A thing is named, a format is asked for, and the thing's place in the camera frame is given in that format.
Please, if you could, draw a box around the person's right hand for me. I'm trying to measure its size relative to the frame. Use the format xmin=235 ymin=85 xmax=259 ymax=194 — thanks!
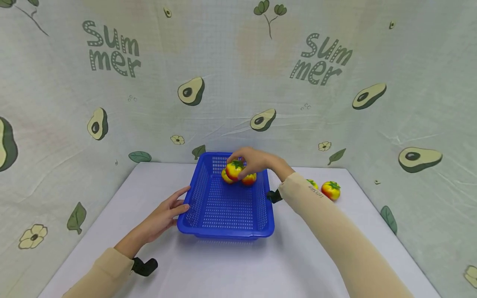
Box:
xmin=226 ymin=147 xmax=296 ymax=183

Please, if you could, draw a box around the person's left hand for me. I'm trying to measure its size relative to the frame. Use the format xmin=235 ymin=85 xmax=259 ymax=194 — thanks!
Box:
xmin=137 ymin=185 xmax=192 ymax=245

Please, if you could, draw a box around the blue plastic mesh basket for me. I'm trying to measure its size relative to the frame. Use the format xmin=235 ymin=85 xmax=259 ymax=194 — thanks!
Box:
xmin=177 ymin=152 xmax=276 ymax=241

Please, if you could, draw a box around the person's right forearm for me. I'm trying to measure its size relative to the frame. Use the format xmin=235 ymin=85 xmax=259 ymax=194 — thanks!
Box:
xmin=277 ymin=171 xmax=415 ymax=298

